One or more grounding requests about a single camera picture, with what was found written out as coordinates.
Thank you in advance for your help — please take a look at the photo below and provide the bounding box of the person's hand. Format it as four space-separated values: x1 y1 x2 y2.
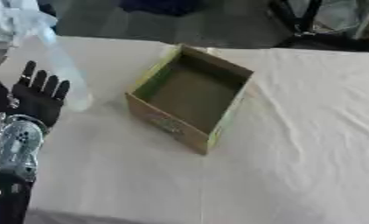
0 0 59 45

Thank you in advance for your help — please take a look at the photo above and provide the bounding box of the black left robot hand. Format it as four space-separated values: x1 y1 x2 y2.
0 59 72 129

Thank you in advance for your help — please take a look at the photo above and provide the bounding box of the clear plastic bottle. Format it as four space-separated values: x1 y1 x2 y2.
19 27 94 113

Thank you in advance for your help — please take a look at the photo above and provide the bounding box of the tan cardboard box green inside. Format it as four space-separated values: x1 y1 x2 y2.
123 43 255 156

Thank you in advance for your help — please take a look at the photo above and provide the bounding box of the dark blue bag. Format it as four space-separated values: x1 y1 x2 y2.
117 0 205 17

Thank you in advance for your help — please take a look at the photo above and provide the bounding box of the black tripod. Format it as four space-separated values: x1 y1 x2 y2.
267 0 369 53

